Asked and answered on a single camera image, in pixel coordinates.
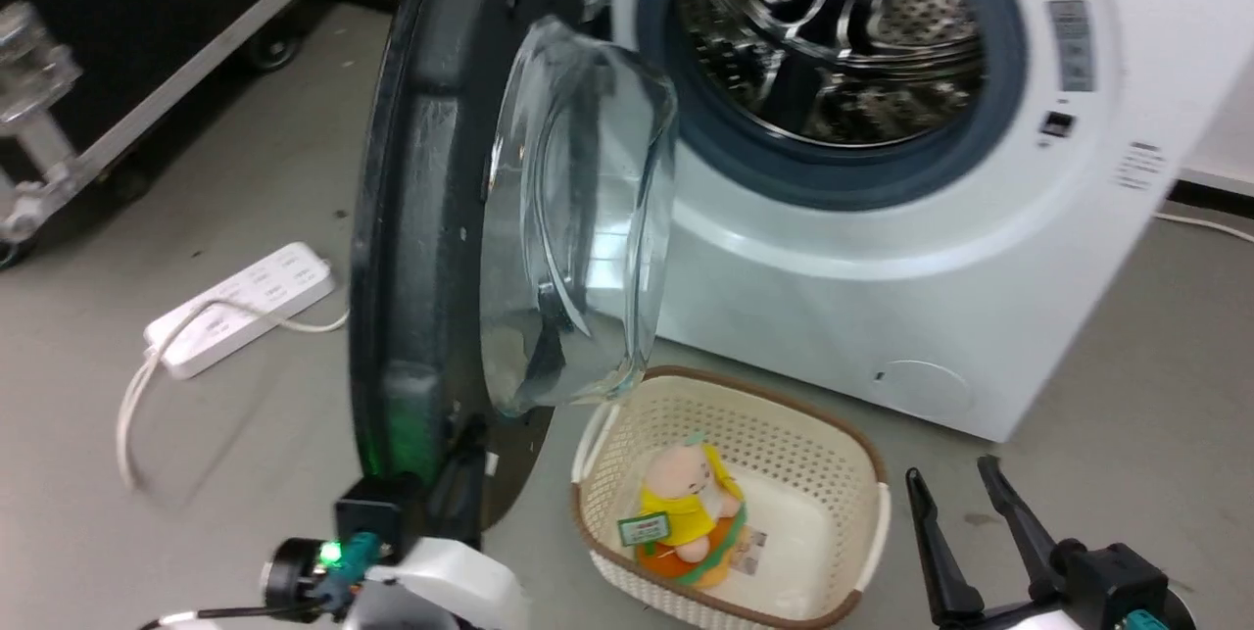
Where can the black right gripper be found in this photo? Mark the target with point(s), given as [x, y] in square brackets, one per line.
[1122, 591]

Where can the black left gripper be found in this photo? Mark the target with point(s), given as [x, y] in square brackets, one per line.
[377, 512]

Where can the black washing machine door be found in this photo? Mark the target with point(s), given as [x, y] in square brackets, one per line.
[421, 218]

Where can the white front-load washing machine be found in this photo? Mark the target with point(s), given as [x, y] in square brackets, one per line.
[882, 297]

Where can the cream plastic laundry basket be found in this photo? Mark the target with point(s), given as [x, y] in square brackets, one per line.
[813, 483]

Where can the yellow plush doll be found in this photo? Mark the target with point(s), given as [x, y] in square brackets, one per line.
[686, 512]

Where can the white power strip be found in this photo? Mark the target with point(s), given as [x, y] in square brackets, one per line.
[240, 309]

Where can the black caster wheel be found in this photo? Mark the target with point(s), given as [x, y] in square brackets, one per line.
[271, 49]

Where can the black flight case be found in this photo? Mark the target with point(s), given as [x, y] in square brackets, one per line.
[147, 13]

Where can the clear plastic fixture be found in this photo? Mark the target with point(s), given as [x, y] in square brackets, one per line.
[29, 81]

